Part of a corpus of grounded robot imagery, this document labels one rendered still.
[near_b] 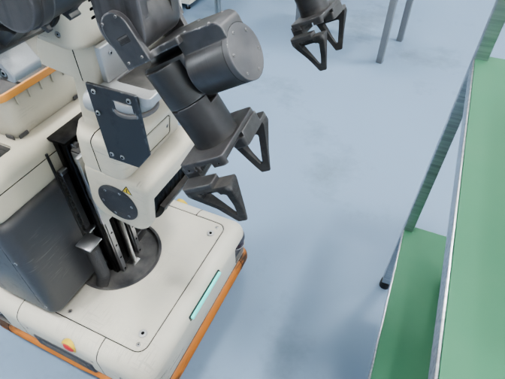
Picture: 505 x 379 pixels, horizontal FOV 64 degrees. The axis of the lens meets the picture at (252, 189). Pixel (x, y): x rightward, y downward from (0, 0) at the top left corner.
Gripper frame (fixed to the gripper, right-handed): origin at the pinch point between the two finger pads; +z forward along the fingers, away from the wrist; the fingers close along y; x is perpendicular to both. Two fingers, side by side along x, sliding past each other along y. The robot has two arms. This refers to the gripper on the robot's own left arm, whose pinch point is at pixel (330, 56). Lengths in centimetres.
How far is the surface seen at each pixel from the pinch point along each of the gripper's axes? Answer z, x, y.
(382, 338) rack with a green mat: 71, 4, -17
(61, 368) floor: 60, 100, -57
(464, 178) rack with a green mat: 18.0, -23.9, -19.6
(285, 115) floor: 64, 93, 112
